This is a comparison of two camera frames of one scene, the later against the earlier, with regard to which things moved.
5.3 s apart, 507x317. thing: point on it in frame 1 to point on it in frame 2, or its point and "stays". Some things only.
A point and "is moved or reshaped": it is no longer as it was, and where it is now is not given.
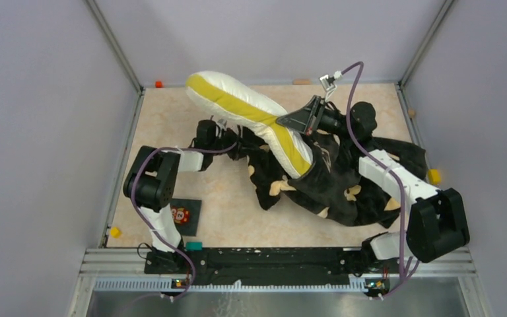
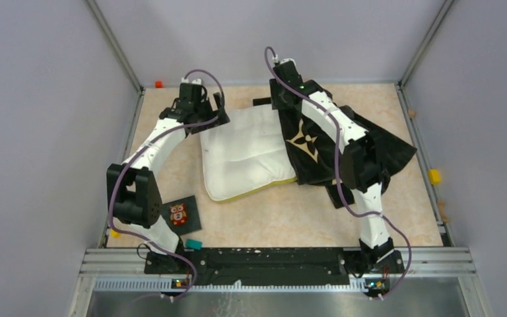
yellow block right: x=434 y=176 stays
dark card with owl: x=185 y=214 stays
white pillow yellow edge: x=224 y=98 to x=249 y=154
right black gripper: x=303 y=119 to x=276 y=104
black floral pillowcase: x=333 y=187 is moved or reshaped
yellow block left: x=115 y=232 stays
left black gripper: x=242 y=148 to x=223 y=119
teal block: x=194 y=246 stays
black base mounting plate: x=259 y=265 stays
